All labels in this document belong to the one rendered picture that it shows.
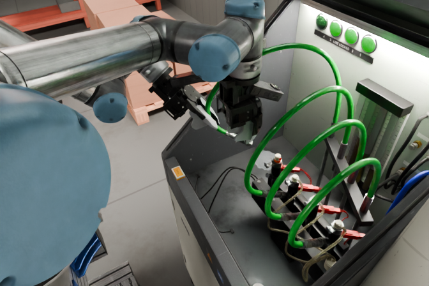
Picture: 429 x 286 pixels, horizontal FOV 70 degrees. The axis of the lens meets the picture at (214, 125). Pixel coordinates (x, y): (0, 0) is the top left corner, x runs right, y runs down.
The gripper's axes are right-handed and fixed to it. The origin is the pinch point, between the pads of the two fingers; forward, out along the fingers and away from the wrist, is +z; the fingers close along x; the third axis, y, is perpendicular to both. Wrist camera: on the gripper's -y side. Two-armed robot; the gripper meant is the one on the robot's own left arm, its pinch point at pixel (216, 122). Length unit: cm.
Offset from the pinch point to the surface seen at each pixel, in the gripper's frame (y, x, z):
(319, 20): -37.1, -24.3, 1.4
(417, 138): -37, 2, 35
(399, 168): -30, -1, 43
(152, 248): 112, -47, 48
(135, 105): 117, -155, -19
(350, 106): -30.4, 4.1, 17.1
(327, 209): -11.1, 13.4, 32.8
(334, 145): -18.9, -6.9, 30.2
